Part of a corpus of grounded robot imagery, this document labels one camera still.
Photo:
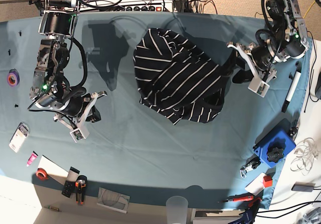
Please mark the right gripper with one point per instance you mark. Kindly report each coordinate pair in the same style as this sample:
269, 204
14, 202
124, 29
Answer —
79, 110

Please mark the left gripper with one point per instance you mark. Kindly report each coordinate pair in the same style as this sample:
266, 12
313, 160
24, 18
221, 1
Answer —
258, 60

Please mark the navy white striped t-shirt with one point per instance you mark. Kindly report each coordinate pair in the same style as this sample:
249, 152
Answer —
177, 79

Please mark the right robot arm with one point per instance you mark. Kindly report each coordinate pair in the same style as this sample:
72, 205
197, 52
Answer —
51, 91

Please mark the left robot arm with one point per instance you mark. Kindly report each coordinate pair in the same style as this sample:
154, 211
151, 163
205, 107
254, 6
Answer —
284, 37

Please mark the white black marker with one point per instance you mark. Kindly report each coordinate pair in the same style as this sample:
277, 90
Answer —
289, 96

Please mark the plastic blister pack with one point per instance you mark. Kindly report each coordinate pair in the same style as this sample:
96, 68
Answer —
19, 136

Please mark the pink tube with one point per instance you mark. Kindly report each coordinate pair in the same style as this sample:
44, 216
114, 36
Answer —
32, 158

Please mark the white paper sheet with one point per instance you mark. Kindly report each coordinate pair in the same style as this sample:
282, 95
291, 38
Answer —
52, 168

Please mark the black remote control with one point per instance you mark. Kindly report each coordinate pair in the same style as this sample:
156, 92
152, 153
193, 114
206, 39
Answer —
70, 181

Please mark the purple tape roll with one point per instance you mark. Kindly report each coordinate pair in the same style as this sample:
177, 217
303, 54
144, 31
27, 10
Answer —
13, 78

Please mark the orange tape roll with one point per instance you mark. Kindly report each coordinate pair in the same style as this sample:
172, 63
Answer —
41, 174

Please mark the orange black pliers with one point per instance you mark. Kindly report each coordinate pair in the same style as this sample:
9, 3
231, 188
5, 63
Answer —
80, 185

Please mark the teal table cloth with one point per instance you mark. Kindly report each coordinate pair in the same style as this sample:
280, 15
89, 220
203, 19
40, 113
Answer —
134, 150

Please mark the black star knob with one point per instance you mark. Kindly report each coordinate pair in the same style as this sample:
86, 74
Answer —
274, 154

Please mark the metal carabiner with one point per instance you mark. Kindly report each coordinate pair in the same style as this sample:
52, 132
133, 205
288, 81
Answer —
250, 166

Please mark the red cube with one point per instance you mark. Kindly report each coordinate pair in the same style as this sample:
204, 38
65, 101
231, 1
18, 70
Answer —
267, 181

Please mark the white card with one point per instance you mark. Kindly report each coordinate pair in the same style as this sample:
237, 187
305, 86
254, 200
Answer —
256, 186

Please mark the grey adapter box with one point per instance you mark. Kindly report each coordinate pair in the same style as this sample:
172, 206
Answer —
303, 187

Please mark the power strip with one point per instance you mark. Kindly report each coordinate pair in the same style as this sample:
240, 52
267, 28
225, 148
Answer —
151, 8

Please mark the red screwdriver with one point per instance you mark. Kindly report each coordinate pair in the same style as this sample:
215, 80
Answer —
238, 199

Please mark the frosted plastic cup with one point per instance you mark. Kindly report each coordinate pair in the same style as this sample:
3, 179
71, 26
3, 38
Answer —
177, 210

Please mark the blue clamp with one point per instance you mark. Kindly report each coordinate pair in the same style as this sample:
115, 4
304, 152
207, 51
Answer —
248, 216

